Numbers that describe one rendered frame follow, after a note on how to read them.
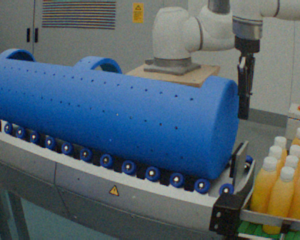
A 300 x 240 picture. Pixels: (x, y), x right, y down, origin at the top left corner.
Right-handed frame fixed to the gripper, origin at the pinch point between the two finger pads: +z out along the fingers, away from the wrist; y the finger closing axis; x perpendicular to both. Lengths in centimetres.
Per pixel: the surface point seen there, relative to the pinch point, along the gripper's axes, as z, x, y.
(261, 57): 51, 52, 267
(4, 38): 25, 233, 127
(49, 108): 6, 55, -16
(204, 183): 19.3, 5.5, -12.5
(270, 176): 10.9, -14.1, -15.9
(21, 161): 30, 72, -15
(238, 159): 12.7, -1.8, -6.9
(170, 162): 13.9, 15.2, -14.6
